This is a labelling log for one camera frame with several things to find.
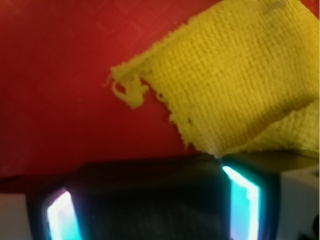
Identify black box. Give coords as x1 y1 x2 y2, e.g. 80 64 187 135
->
65 154 231 240

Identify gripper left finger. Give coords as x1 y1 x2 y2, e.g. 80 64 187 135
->
0 187 83 240

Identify yellow woven cloth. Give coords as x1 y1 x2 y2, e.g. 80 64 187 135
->
110 0 320 158

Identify red plastic tray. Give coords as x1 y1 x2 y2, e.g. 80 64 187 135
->
0 0 214 178

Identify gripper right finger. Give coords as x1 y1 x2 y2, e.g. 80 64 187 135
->
221 154 320 240

